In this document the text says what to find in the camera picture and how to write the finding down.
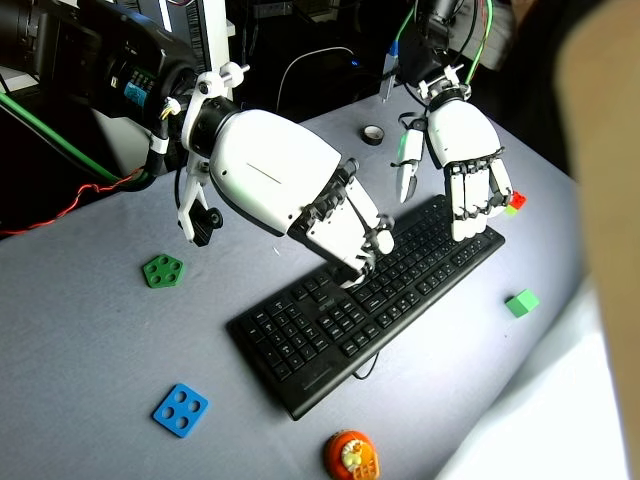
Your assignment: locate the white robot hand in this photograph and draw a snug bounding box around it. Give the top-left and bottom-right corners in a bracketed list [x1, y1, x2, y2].
[208, 108, 397, 291]
[394, 98, 516, 244]

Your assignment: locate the red and green toy brick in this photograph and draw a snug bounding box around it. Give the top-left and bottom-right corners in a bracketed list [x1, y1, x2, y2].
[504, 190, 528, 218]

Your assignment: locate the black tape roll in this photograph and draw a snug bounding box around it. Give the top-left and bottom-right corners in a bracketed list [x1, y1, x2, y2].
[360, 124, 386, 148]

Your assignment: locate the grey USB plug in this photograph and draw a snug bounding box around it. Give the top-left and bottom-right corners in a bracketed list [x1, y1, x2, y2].
[381, 42, 402, 104]

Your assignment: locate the white upright stand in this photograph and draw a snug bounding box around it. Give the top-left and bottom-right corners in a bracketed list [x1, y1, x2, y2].
[198, 0, 237, 101]

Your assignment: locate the green pentagon block with holes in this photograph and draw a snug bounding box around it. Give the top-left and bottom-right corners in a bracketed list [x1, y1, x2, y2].
[141, 253, 187, 291]

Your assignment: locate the black computer keyboard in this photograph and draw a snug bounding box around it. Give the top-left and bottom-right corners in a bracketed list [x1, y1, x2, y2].
[225, 193, 507, 422]

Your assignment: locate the green cube block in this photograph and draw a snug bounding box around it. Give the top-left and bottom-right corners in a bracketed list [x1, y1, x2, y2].
[504, 288, 541, 320]

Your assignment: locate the grey table cloth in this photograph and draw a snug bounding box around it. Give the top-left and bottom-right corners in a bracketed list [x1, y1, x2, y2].
[0, 89, 601, 480]

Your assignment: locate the blue square block with holes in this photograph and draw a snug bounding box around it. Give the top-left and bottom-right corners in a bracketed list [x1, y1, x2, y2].
[151, 382, 211, 440]

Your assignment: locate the orange toy cake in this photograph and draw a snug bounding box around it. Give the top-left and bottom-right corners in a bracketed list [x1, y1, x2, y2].
[322, 429, 382, 480]

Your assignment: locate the thin green cable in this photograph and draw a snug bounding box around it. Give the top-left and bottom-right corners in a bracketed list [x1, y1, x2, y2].
[392, 4, 418, 51]
[463, 0, 497, 86]

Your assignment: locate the white curved cable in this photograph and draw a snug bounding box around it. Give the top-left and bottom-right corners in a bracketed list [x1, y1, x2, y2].
[275, 45, 354, 109]

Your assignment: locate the tan blurred post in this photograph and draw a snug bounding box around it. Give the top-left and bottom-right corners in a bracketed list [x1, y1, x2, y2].
[556, 0, 640, 480]

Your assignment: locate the thin red cable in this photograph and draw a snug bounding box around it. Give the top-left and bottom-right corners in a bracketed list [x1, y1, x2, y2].
[0, 168, 147, 239]

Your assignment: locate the thick green cable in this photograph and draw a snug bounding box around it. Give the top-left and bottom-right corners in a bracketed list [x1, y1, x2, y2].
[0, 92, 124, 185]

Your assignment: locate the black keyboard cable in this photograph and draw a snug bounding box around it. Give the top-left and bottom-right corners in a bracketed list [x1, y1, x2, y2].
[351, 351, 382, 382]

